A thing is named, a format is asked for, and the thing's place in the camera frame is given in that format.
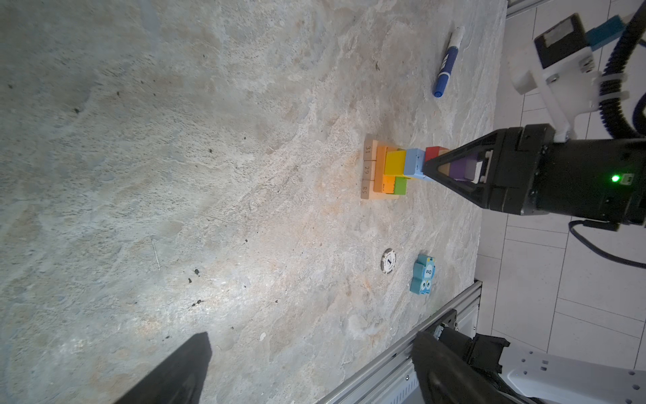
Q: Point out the orange wood block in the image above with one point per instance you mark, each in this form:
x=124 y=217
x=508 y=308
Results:
x=383 y=183

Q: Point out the small natural wood cube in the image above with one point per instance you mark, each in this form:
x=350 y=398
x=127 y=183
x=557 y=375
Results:
x=444 y=169

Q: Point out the aluminium corner post right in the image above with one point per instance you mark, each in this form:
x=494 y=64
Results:
x=517 y=7

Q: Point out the yellow wood block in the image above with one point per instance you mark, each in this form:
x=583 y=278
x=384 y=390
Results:
x=395 y=163

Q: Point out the blue robot toy figure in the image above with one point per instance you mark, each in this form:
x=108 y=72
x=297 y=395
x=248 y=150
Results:
x=424 y=271

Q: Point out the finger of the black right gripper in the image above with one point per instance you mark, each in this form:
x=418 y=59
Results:
x=476 y=193
x=486 y=148

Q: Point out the blue white marker pen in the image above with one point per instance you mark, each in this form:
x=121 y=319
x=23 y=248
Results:
x=448 y=62

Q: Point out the light blue wood block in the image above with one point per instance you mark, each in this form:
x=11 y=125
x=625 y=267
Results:
x=414 y=161

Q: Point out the green wood block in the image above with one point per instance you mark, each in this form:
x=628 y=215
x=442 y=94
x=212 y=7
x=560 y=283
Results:
x=400 y=186

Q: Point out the purple wood cube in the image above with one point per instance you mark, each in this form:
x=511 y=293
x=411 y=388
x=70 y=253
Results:
x=464 y=169

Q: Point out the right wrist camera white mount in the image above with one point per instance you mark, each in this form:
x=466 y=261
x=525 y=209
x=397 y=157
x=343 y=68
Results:
x=560 y=65

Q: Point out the red wood cube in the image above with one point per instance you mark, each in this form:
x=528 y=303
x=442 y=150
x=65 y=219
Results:
x=434 y=152

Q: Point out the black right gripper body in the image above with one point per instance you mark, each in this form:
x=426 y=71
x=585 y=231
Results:
x=600 y=180

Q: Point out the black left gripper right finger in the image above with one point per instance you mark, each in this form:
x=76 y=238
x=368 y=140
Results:
x=444 y=378

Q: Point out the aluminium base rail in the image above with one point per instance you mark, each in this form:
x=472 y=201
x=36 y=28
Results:
x=391 y=378

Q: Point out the small round black white disc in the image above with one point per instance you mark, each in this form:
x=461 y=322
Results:
x=388 y=261

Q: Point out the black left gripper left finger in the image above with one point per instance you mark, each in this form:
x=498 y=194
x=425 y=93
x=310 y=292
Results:
x=180 y=378

